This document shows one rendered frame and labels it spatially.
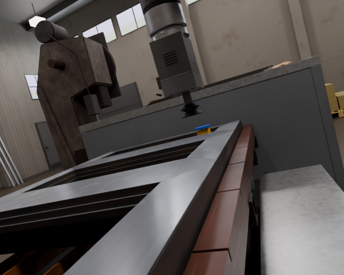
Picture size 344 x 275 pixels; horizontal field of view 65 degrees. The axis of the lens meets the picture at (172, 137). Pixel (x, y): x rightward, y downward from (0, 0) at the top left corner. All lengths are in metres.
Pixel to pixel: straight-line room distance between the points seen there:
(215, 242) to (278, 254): 0.25
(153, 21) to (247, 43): 9.92
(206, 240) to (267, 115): 1.06
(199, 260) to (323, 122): 1.15
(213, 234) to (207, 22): 10.64
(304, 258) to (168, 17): 0.48
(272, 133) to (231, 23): 9.42
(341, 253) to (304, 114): 0.89
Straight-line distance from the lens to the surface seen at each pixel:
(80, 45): 5.00
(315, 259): 0.55
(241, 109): 1.35
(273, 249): 0.58
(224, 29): 10.66
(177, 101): 1.40
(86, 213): 0.59
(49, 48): 5.29
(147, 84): 11.72
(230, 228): 0.35
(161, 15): 0.53
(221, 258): 0.29
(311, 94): 1.36
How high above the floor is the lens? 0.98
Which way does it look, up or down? 5 degrees down
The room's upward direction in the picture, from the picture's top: 16 degrees counter-clockwise
